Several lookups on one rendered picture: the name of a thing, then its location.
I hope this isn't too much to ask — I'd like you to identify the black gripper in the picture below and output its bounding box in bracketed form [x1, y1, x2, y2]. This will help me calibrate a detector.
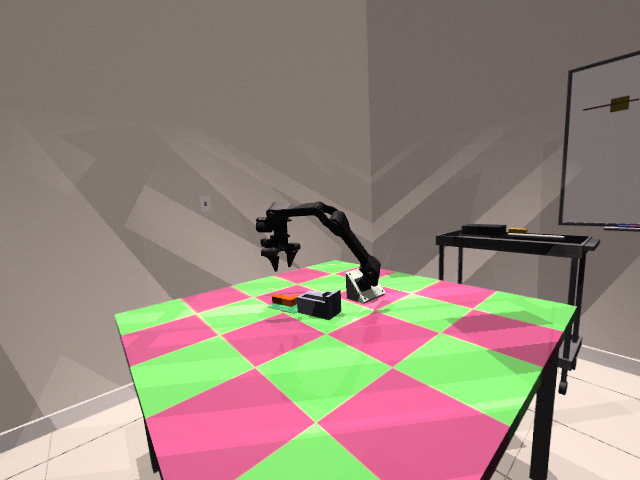
[261, 232, 301, 272]

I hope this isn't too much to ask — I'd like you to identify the orange block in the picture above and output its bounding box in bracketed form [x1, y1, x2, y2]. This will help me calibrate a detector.
[272, 294, 299, 307]

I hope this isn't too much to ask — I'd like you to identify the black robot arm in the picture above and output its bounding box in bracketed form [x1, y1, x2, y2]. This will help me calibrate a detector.
[256, 201, 381, 292]

